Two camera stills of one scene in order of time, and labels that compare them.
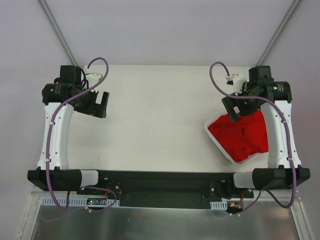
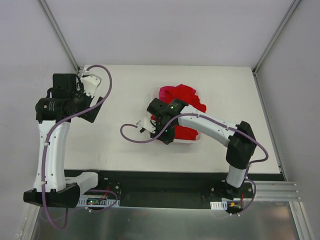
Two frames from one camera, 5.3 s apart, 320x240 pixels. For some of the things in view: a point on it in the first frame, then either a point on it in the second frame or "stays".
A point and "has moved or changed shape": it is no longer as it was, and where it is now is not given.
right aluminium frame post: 292,8 stays
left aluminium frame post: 59,32 stays
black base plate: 168,189 stays
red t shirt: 241,139 has moved or changed shape
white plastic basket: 249,159 has moved or changed shape
